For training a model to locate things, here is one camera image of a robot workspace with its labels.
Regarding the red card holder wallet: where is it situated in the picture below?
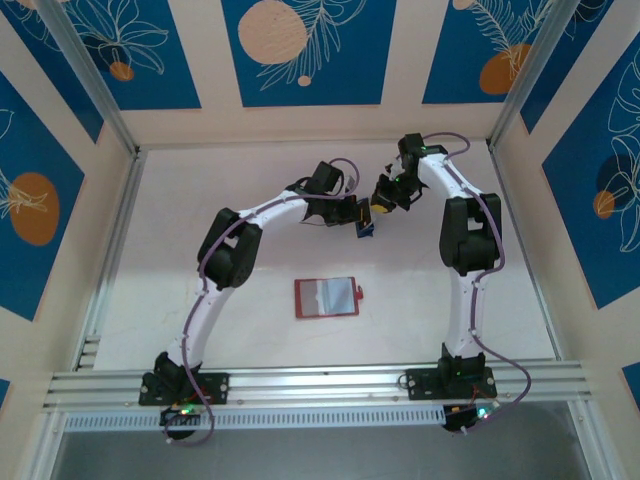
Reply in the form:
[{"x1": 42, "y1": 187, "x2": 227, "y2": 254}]
[{"x1": 293, "y1": 275, "x2": 366, "y2": 320}]

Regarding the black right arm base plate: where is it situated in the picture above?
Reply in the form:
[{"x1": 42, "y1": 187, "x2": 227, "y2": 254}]
[{"x1": 405, "y1": 367, "x2": 498, "y2": 402}]

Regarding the aluminium frame post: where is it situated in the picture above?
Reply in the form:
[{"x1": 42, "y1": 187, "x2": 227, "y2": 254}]
[
  {"x1": 35, "y1": 0, "x2": 142, "y2": 157},
  {"x1": 486, "y1": 0, "x2": 577, "y2": 152}
]

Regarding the blue floral wall panel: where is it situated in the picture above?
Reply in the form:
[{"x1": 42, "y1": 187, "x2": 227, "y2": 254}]
[
  {"x1": 63, "y1": 0, "x2": 203, "y2": 112},
  {"x1": 221, "y1": 0, "x2": 398, "y2": 108},
  {"x1": 0, "y1": 71, "x2": 87, "y2": 323},
  {"x1": 0, "y1": 0, "x2": 105, "y2": 145},
  {"x1": 541, "y1": 46, "x2": 640, "y2": 311},
  {"x1": 421, "y1": 0, "x2": 557, "y2": 106},
  {"x1": 519, "y1": 0, "x2": 640, "y2": 134}
]

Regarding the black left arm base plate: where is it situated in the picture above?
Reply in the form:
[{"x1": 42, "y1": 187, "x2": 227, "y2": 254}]
[{"x1": 138, "y1": 371, "x2": 231, "y2": 406}]

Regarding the white slotted cable duct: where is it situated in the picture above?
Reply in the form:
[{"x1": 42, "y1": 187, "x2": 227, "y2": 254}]
[{"x1": 61, "y1": 405, "x2": 449, "y2": 432}]

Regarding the aluminium mounting rail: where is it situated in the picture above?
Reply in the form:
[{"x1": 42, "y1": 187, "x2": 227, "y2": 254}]
[{"x1": 41, "y1": 359, "x2": 597, "y2": 412}]

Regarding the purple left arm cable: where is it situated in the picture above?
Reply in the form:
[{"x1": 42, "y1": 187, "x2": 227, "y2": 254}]
[{"x1": 163, "y1": 157, "x2": 362, "y2": 448}]

